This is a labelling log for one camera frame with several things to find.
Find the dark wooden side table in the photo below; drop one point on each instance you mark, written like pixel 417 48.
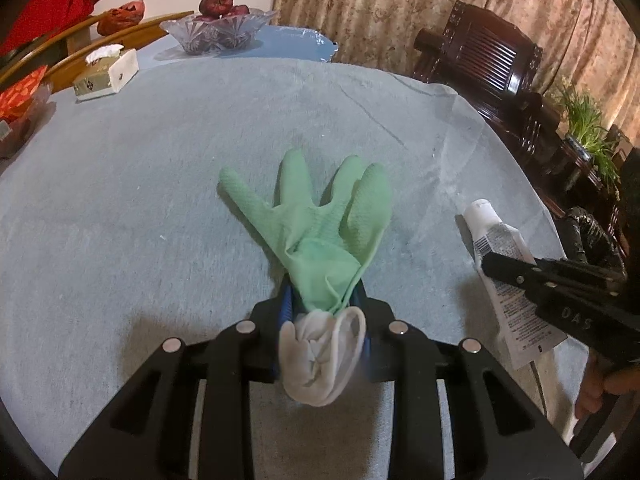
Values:
pixel 575 170

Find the green rubber glove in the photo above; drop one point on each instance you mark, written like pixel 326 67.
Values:
pixel 310 220

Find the tissue box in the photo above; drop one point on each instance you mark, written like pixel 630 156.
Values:
pixel 105 77

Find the trash bin with black bag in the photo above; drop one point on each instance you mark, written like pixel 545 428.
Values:
pixel 585 235

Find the large glass fruit bowl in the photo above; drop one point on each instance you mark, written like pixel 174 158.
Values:
pixel 215 37

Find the dark wooden armchair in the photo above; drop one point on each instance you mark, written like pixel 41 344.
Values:
pixel 490 70

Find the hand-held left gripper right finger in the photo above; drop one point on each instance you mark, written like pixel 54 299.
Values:
pixel 382 355

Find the potted green plant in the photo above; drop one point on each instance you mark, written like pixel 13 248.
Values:
pixel 582 120

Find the wooden cabinet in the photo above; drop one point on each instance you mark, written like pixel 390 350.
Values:
pixel 150 22

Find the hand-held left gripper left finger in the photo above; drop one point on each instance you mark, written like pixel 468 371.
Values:
pixel 286 305

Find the white squeeze tube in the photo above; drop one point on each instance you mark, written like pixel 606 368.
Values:
pixel 495 240

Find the red openwork basket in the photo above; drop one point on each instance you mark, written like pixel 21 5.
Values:
pixel 122 17

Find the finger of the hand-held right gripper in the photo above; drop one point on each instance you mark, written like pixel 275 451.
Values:
pixel 515 275
pixel 580 269

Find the small glass bowl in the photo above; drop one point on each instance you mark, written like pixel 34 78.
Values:
pixel 25 130

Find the person's right hand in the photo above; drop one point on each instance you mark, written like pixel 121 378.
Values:
pixel 587 390

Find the blue tablecloth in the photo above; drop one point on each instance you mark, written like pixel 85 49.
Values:
pixel 280 42

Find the beige patterned curtain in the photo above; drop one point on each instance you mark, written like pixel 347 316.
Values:
pixel 375 5

